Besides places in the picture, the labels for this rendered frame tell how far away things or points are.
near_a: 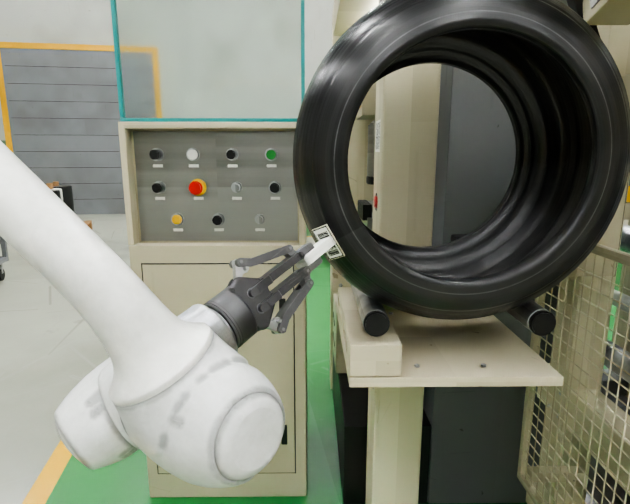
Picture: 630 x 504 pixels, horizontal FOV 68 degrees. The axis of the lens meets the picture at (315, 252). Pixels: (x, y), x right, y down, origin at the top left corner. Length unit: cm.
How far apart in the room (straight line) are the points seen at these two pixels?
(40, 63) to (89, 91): 92
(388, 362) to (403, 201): 45
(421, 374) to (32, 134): 983
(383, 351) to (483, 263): 36
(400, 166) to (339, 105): 42
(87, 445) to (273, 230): 106
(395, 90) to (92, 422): 89
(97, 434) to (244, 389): 21
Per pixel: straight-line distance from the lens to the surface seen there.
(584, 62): 85
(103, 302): 41
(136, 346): 41
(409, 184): 113
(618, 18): 121
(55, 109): 1022
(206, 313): 60
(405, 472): 141
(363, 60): 75
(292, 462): 176
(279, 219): 149
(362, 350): 81
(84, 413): 56
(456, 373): 88
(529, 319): 88
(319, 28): 1011
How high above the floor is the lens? 118
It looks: 12 degrees down
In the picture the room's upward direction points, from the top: straight up
